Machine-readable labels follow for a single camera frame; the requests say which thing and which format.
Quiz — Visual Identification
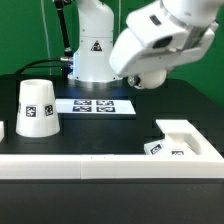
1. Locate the white lamp shade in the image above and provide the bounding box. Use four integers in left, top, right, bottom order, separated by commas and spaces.
16, 79, 60, 138

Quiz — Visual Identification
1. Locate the white left wall piece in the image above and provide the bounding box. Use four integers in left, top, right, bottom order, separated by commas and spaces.
0, 121, 4, 142

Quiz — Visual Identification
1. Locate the white fiducial marker sheet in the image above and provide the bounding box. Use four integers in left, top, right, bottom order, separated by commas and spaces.
56, 99, 135, 115

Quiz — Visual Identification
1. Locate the white border wall frame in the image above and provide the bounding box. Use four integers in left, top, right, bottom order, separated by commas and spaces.
0, 124, 224, 180

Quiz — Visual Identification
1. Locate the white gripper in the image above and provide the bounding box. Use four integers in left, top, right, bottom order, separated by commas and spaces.
109, 0, 219, 88

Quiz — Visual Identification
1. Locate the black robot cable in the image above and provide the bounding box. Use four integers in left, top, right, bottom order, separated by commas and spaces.
14, 0, 75, 76

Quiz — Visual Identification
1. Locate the white lamp base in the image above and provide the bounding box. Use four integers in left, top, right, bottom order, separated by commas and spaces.
144, 119, 195, 157

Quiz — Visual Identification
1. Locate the white lamp bulb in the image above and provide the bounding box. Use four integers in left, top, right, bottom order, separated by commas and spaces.
138, 69, 167, 89

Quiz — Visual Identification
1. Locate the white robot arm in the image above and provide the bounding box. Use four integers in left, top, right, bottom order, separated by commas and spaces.
68, 0, 224, 89

